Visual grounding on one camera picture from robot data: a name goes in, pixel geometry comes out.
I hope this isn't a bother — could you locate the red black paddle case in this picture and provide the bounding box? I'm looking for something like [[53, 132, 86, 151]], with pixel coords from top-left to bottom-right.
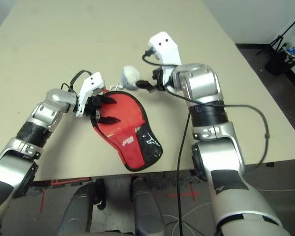
[[89, 90, 163, 172]]

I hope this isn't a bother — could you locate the red floor tape cross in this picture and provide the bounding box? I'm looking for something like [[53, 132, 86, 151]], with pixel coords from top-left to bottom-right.
[[167, 184, 202, 203]]

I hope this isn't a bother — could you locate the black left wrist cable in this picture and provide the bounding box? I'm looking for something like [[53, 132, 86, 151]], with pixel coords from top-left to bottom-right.
[[60, 70, 93, 93]]

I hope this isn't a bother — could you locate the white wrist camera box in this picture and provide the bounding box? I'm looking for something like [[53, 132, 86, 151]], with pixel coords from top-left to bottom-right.
[[75, 71, 106, 118], [147, 31, 182, 86]]

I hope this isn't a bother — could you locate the black tripod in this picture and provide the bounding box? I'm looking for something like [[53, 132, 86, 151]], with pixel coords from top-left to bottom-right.
[[255, 18, 295, 56]]

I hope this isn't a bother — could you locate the long black cable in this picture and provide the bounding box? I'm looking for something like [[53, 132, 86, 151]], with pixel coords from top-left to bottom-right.
[[176, 114, 191, 236]]

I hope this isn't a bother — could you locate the grey right robot leg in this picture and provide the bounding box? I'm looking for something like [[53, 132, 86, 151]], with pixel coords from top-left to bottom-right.
[[130, 177, 166, 236]]

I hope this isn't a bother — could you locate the black cable with tie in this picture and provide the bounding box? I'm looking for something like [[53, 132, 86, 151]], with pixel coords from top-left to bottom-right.
[[142, 48, 271, 172]]

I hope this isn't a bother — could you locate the thin white floor cable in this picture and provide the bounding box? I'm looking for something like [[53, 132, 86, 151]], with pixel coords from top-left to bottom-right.
[[162, 201, 213, 236]]

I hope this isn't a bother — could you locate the grey robot leg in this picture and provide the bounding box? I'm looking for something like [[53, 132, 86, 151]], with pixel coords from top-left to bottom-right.
[[130, 177, 166, 236], [58, 178, 106, 236]]

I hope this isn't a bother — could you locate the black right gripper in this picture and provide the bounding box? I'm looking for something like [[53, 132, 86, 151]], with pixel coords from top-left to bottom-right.
[[136, 68, 167, 93]]

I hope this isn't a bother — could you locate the grey left robot leg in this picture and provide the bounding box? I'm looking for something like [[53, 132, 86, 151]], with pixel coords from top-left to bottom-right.
[[58, 178, 106, 236]]

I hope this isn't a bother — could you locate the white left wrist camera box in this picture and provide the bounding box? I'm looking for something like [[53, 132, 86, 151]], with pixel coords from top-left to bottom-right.
[[75, 71, 106, 118]]

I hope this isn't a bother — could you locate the white ball pouch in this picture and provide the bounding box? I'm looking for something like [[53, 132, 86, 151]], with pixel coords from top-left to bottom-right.
[[110, 65, 141, 91]]

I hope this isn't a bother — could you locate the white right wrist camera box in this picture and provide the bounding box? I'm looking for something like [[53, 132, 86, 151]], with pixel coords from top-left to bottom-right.
[[147, 31, 182, 86]]

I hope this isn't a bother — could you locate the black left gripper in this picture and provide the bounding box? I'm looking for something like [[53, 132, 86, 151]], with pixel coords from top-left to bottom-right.
[[86, 95, 120, 125]]

